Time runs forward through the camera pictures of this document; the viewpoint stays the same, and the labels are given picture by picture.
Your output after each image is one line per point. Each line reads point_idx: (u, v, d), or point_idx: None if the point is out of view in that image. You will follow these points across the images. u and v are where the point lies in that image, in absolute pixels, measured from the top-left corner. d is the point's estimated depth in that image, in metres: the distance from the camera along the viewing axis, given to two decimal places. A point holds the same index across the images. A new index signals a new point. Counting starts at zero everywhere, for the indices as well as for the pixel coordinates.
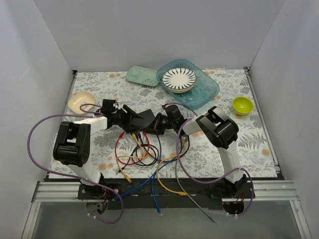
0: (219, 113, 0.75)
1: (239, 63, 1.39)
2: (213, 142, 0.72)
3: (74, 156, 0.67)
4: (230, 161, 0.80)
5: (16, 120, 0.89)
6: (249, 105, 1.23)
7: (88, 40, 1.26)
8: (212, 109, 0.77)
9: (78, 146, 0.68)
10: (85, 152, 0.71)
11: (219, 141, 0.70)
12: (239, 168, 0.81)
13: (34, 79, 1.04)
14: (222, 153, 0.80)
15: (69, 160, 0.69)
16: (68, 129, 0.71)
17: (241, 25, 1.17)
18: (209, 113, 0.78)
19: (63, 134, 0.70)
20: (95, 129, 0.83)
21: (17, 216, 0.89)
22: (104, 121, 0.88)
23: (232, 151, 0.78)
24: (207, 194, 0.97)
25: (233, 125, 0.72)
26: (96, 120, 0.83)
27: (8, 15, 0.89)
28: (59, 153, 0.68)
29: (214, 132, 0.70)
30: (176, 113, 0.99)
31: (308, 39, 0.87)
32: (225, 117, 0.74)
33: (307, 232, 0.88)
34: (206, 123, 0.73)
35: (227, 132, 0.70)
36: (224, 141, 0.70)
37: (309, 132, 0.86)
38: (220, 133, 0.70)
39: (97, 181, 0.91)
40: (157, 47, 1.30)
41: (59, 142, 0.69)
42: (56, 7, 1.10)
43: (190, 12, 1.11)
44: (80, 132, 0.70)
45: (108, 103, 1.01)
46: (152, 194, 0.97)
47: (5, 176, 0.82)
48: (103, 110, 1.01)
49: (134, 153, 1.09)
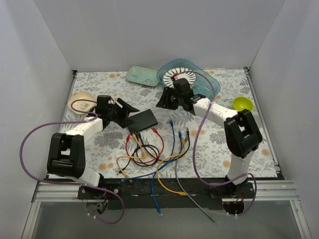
0: (249, 120, 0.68)
1: (239, 63, 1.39)
2: (233, 149, 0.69)
3: (69, 170, 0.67)
4: (240, 167, 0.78)
5: (16, 119, 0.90)
6: (249, 105, 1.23)
7: (88, 40, 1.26)
8: (244, 112, 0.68)
9: (73, 161, 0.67)
10: (80, 164, 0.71)
11: (239, 152, 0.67)
12: (246, 175, 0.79)
13: (34, 79, 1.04)
14: (236, 159, 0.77)
15: (65, 173, 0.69)
16: (61, 141, 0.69)
17: (241, 25, 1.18)
18: (238, 115, 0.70)
19: (55, 148, 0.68)
20: (89, 134, 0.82)
21: (17, 216, 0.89)
22: (99, 123, 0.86)
23: (247, 160, 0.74)
24: (207, 194, 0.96)
25: (257, 137, 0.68)
26: (91, 125, 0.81)
27: (8, 15, 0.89)
28: (53, 168, 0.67)
29: (239, 143, 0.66)
30: (185, 86, 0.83)
31: (308, 38, 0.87)
32: (253, 127, 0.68)
33: (307, 232, 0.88)
34: (236, 131, 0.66)
35: (250, 145, 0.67)
36: (244, 152, 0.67)
37: (309, 132, 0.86)
38: (245, 145, 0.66)
39: (96, 184, 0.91)
40: (157, 47, 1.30)
41: (52, 157, 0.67)
42: (56, 7, 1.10)
43: (189, 12, 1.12)
44: (74, 145, 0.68)
45: (102, 101, 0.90)
46: (152, 194, 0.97)
47: (5, 176, 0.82)
48: (98, 108, 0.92)
49: (134, 153, 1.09)
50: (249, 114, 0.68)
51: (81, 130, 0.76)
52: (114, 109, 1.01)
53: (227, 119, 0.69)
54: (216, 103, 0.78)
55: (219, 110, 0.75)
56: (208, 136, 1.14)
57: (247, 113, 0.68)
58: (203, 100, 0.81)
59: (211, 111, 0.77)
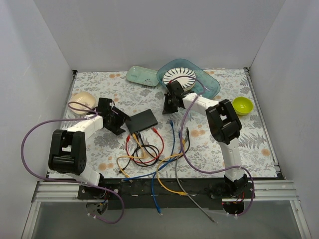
0: (229, 109, 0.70)
1: (239, 63, 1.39)
2: (215, 136, 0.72)
3: (70, 166, 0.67)
4: (229, 156, 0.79)
5: (16, 119, 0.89)
6: (249, 105, 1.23)
7: (88, 40, 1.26)
8: (224, 102, 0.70)
9: (74, 157, 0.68)
10: (81, 160, 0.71)
11: (220, 137, 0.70)
12: (239, 167, 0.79)
13: (34, 79, 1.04)
14: (223, 148, 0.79)
15: (66, 170, 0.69)
16: (62, 138, 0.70)
17: (241, 25, 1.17)
18: (219, 104, 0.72)
19: (57, 144, 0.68)
20: (89, 130, 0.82)
21: (17, 216, 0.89)
22: (99, 120, 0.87)
23: (234, 147, 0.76)
24: (207, 194, 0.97)
25: (238, 124, 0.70)
26: (91, 122, 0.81)
27: (8, 15, 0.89)
28: (55, 164, 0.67)
29: (219, 130, 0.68)
30: (176, 85, 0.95)
31: (308, 38, 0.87)
32: (234, 115, 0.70)
33: (307, 232, 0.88)
34: (217, 118, 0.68)
35: (232, 131, 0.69)
36: (226, 139, 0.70)
37: (309, 132, 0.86)
38: (226, 131, 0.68)
39: (96, 183, 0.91)
40: (157, 47, 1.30)
41: (54, 153, 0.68)
42: (56, 7, 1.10)
43: (189, 12, 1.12)
44: (75, 140, 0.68)
45: (104, 102, 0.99)
46: (152, 194, 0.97)
47: (5, 176, 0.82)
48: (99, 109, 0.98)
49: (134, 153, 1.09)
50: (230, 103, 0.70)
51: (82, 126, 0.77)
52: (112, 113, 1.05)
53: (208, 108, 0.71)
54: (201, 96, 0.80)
55: (203, 101, 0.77)
56: (208, 136, 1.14)
57: (228, 103, 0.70)
58: (191, 94, 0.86)
59: (196, 103, 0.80)
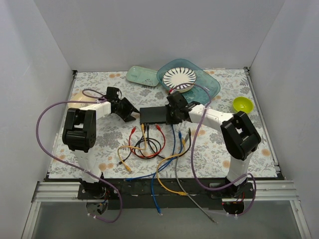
0: (245, 122, 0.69)
1: (239, 63, 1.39)
2: (234, 151, 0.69)
3: (82, 141, 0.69)
4: (240, 169, 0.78)
5: (16, 119, 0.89)
6: (249, 105, 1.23)
7: (88, 40, 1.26)
8: (239, 115, 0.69)
9: (85, 131, 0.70)
10: (92, 137, 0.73)
11: (239, 153, 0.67)
12: (246, 175, 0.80)
13: (34, 78, 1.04)
14: (236, 162, 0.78)
15: (77, 145, 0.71)
16: (75, 116, 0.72)
17: (241, 25, 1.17)
18: (233, 117, 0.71)
19: (71, 120, 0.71)
20: (99, 113, 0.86)
21: (17, 216, 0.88)
22: (108, 106, 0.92)
23: (246, 161, 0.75)
24: (207, 194, 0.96)
25: (255, 138, 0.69)
26: (101, 106, 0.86)
27: (8, 14, 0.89)
28: (68, 138, 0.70)
29: (238, 145, 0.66)
30: (178, 97, 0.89)
31: (309, 38, 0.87)
32: (250, 128, 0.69)
33: (307, 232, 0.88)
34: (234, 133, 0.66)
35: (250, 146, 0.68)
36: (244, 154, 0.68)
37: (309, 131, 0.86)
38: (244, 146, 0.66)
39: (99, 176, 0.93)
40: (157, 47, 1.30)
41: (68, 128, 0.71)
42: (56, 6, 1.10)
43: (189, 11, 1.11)
44: (87, 117, 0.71)
45: (112, 90, 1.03)
46: (152, 194, 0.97)
47: (5, 176, 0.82)
48: (107, 96, 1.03)
49: (138, 145, 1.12)
50: (245, 116, 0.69)
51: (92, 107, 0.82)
52: (119, 102, 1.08)
53: (223, 122, 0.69)
54: (211, 109, 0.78)
55: (215, 115, 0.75)
56: (208, 136, 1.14)
57: (243, 115, 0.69)
58: (198, 107, 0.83)
59: (206, 117, 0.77)
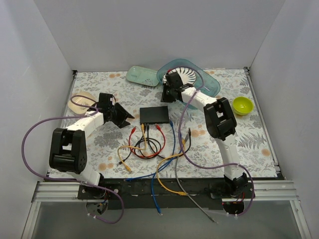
0: (226, 107, 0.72)
1: (239, 63, 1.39)
2: (212, 132, 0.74)
3: (71, 165, 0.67)
4: (225, 152, 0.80)
5: (16, 119, 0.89)
6: (249, 105, 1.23)
7: (88, 40, 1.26)
8: (222, 100, 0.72)
9: (74, 156, 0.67)
10: (81, 159, 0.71)
11: (217, 133, 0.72)
12: (238, 164, 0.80)
13: (34, 79, 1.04)
14: (220, 146, 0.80)
15: (66, 168, 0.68)
16: (62, 137, 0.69)
17: (241, 25, 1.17)
18: (216, 102, 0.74)
19: (57, 143, 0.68)
20: (90, 128, 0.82)
21: (17, 216, 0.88)
22: (100, 117, 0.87)
23: (230, 144, 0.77)
24: (207, 193, 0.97)
25: (234, 121, 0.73)
26: (91, 120, 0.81)
27: (8, 15, 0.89)
28: (56, 163, 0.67)
29: (215, 127, 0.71)
30: (175, 77, 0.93)
31: (309, 38, 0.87)
32: (230, 113, 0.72)
33: (307, 232, 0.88)
34: (213, 115, 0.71)
35: (227, 128, 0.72)
36: (222, 135, 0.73)
37: (309, 132, 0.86)
38: (221, 128, 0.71)
39: (96, 183, 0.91)
40: (157, 47, 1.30)
41: (54, 152, 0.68)
42: (56, 6, 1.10)
43: (189, 12, 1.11)
44: (74, 140, 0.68)
45: (105, 97, 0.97)
46: (152, 194, 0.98)
47: (5, 176, 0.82)
48: (100, 105, 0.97)
49: (138, 145, 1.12)
50: (227, 102, 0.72)
51: (82, 124, 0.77)
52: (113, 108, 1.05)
53: (206, 105, 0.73)
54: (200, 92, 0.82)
55: (202, 97, 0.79)
56: (208, 136, 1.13)
57: (225, 101, 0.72)
58: (190, 88, 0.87)
59: (195, 98, 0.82)
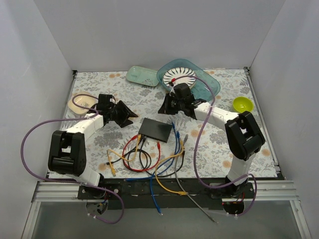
0: (250, 123, 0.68)
1: (239, 63, 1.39)
2: (236, 152, 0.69)
3: (71, 168, 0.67)
4: (241, 169, 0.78)
5: (16, 119, 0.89)
6: (249, 105, 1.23)
7: (88, 40, 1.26)
8: (245, 115, 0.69)
9: (73, 158, 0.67)
10: (81, 161, 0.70)
11: (242, 153, 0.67)
12: (247, 176, 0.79)
13: (34, 79, 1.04)
14: (238, 161, 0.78)
15: (65, 171, 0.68)
16: (61, 139, 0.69)
17: (241, 25, 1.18)
18: (239, 117, 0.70)
19: (56, 145, 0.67)
20: (90, 130, 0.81)
21: (17, 216, 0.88)
22: (100, 119, 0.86)
23: (248, 162, 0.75)
24: (207, 194, 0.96)
25: (259, 138, 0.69)
26: (91, 122, 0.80)
27: (8, 15, 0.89)
28: (54, 165, 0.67)
29: (241, 146, 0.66)
30: (186, 91, 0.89)
31: (308, 38, 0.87)
32: (254, 129, 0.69)
33: (307, 232, 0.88)
34: (238, 133, 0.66)
35: (253, 146, 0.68)
36: (247, 154, 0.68)
37: (309, 131, 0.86)
38: (247, 147, 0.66)
39: (96, 184, 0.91)
40: (157, 47, 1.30)
41: (53, 154, 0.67)
42: (56, 6, 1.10)
43: (189, 11, 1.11)
44: (74, 142, 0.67)
45: (104, 98, 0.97)
46: (151, 194, 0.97)
47: (4, 176, 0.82)
48: (100, 106, 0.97)
49: (127, 155, 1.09)
50: (250, 117, 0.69)
51: (82, 127, 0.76)
52: (114, 108, 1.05)
53: (228, 120, 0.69)
54: (216, 107, 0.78)
55: (220, 113, 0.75)
56: (208, 136, 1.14)
57: (248, 116, 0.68)
58: (204, 104, 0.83)
59: (212, 115, 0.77)
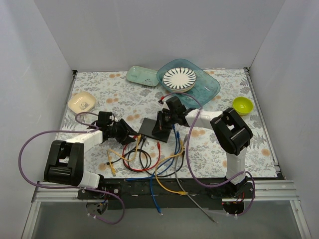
0: (235, 117, 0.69)
1: (239, 63, 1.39)
2: (226, 148, 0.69)
3: (67, 178, 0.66)
4: (236, 166, 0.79)
5: (16, 119, 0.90)
6: (249, 105, 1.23)
7: (88, 40, 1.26)
8: (229, 111, 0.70)
9: (71, 168, 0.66)
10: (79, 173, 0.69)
11: (232, 148, 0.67)
12: (243, 172, 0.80)
13: (34, 79, 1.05)
14: (230, 157, 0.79)
15: (60, 181, 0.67)
16: (60, 149, 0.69)
17: (241, 25, 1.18)
18: (223, 114, 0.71)
19: (55, 155, 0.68)
20: (89, 144, 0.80)
21: (17, 216, 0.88)
22: (99, 135, 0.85)
23: (241, 156, 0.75)
24: (207, 194, 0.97)
25: (247, 131, 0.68)
26: (91, 135, 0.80)
27: (8, 15, 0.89)
28: (50, 175, 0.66)
29: (229, 140, 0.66)
30: (177, 103, 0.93)
31: (308, 38, 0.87)
32: (240, 123, 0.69)
33: (307, 232, 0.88)
34: (223, 128, 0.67)
35: (241, 139, 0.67)
36: (237, 149, 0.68)
37: (309, 132, 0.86)
38: (236, 140, 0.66)
39: (95, 186, 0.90)
40: (157, 47, 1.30)
41: (50, 164, 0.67)
42: (56, 7, 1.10)
43: (189, 11, 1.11)
44: (73, 152, 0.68)
45: (104, 115, 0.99)
46: (151, 194, 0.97)
47: (4, 176, 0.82)
48: (99, 123, 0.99)
49: (127, 155, 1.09)
50: (234, 112, 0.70)
51: (81, 138, 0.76)
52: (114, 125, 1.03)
53: (212, 119, 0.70)
54: (204, 110, 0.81)
55: (206, 114, 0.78)
56: (208, 136, 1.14)
57: (232, 111, 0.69)
58: (194, 111, 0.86)
59: (199, 117, 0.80)
